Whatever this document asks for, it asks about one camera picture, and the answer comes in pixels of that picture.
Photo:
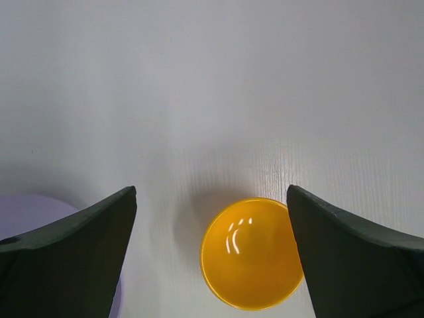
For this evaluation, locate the purple plastic plate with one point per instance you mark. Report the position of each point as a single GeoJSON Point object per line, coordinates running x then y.
{"type": "Point", "coordinates": [25, 212]}

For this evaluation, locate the yellow plastic bowl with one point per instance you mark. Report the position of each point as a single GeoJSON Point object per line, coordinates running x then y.
{"type": "Point", "coordinates": [248, 255]}

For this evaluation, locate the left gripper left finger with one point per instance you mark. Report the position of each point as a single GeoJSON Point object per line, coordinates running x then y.
{"type": "Point", "coordinates": [71, 267]}

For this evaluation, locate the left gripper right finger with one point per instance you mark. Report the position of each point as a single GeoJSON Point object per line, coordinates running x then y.
{"type": "Point", "coordinates": [355, 267]}

